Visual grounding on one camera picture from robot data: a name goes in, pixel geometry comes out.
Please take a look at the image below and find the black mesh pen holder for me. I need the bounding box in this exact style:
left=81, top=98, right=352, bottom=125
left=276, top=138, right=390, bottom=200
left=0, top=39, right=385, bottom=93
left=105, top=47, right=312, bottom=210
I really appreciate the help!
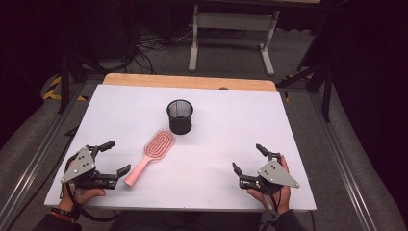
left=166, top=98, right=194, bottom=136

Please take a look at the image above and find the person's right hand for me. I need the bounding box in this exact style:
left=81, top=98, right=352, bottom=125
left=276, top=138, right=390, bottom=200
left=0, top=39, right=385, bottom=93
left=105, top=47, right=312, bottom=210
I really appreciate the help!
left=246, top=155, right=292, bottom=216

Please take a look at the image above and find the wooden table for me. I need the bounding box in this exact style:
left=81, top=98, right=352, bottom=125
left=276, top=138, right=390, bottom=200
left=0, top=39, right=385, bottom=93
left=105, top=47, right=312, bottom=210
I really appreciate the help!
left=102, top=72, right=278, bottom=93

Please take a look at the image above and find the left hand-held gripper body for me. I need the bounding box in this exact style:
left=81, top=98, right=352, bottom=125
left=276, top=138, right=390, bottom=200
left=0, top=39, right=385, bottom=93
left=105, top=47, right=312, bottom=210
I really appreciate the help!
left=60, top=144, right=118, bottom=191

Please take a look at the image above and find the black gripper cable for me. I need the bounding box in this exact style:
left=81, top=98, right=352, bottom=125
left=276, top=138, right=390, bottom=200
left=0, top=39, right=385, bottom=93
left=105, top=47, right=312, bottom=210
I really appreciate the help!
left=260, top=189, right=281, bottom=231
left=63, top=184, right=122, bottom=223

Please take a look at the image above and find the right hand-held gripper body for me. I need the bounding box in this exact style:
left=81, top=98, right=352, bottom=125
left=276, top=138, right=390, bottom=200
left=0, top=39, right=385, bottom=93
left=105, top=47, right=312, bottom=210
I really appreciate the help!
left=239, top=152, right=301, bottom=195

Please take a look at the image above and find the person's dark clothed body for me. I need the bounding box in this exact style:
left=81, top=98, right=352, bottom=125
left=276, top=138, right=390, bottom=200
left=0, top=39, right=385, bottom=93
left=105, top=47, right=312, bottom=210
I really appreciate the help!
left=108, top=211, right=264, bottom=231

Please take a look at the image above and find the aluminium floor rail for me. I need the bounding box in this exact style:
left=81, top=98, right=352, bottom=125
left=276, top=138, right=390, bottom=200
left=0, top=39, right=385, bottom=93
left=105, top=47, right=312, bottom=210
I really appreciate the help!
left=0, top=82, right=85, bottom=227
left=308, top=91, right=380, bottom=231

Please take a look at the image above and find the white table cover sheet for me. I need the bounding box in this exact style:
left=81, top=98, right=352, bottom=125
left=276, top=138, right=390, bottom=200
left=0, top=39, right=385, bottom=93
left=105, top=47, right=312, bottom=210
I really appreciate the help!
left=43, top=84, right=318, bottom=213

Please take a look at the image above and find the black red bead bracelet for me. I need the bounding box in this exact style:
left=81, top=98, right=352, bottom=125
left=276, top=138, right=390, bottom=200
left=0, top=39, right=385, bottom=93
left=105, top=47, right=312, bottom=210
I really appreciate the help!
left=50, top=206, right=78, bottom=223

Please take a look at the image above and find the black metal stand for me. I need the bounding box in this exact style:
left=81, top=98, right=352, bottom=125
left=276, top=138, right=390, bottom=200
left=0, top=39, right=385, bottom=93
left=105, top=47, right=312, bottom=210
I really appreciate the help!
left=57, top=52, right=109, bottom=116
left=275, top=59, right=335, bottom=123

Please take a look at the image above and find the pink hairbrush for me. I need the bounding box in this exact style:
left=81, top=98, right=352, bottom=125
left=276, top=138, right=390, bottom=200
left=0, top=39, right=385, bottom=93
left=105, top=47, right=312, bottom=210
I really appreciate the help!
left=123, top=127, right=176, bottom=188

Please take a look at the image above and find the person's left hand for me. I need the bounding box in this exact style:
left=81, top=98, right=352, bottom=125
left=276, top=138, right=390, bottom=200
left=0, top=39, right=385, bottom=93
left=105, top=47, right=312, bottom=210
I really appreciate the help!
left=59, top=183, right=107, bottom=213

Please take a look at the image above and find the yellow black hazard tape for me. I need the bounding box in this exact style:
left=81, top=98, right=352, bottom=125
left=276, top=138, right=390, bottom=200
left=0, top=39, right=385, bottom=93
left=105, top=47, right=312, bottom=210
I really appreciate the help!
left=42, top=75, right=89, bottom=102

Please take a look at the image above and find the dark curtain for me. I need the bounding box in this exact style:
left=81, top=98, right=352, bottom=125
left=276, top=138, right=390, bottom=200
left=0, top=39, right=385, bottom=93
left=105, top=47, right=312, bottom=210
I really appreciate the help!
left=0, top=0, right=70, bottom=150
left=330, top=0, right=408, bottom=224

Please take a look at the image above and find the bundle of black floor cables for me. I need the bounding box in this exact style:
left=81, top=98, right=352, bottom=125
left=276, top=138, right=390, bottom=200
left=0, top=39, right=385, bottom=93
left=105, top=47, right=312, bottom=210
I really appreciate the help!
left=126, top=27, right=195, bottom=75

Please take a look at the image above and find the grey metal desk frame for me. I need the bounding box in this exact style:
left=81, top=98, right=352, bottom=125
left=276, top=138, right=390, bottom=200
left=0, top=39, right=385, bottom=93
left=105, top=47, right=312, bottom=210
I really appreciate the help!
left=188, top=4, right=281, bottom=77

